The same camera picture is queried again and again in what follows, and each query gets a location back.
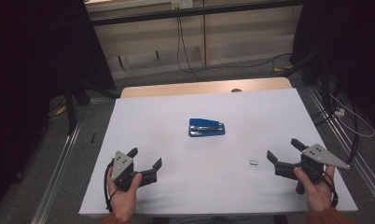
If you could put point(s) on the white table sheet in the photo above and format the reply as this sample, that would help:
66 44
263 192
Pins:
207 180

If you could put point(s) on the black metal stand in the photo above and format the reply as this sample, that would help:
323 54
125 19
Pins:
325 87
70 112

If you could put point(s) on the black horizontal bar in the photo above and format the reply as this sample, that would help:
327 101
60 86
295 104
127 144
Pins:
145 17

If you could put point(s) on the white wall socket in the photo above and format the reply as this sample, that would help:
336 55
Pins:
182 4

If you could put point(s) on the white plug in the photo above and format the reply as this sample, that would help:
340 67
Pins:
339 112

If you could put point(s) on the person's right hand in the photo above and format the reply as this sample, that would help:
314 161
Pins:
319 196

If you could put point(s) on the silver staple strip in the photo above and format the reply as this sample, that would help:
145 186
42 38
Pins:
253 161

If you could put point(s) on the person's left hand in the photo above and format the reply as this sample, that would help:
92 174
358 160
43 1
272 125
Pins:
123 202

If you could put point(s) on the blue stapler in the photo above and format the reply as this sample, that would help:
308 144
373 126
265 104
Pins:
205 123

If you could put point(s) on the aluminium floor rail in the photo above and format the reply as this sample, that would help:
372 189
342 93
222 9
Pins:
56 177
367 174

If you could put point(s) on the beige cabinet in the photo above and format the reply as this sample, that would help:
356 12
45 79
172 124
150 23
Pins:
244 37

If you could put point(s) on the small black stick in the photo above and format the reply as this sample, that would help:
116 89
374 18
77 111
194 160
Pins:
93 137

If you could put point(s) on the black curtain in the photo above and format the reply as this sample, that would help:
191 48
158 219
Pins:
356 46
36 62

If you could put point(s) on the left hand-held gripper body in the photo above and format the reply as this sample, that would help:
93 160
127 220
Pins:
122 165

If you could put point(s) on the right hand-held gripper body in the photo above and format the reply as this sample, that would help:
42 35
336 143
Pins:
319 155

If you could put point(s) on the dark round table grommet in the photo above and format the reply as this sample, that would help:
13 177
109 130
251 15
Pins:
236 90

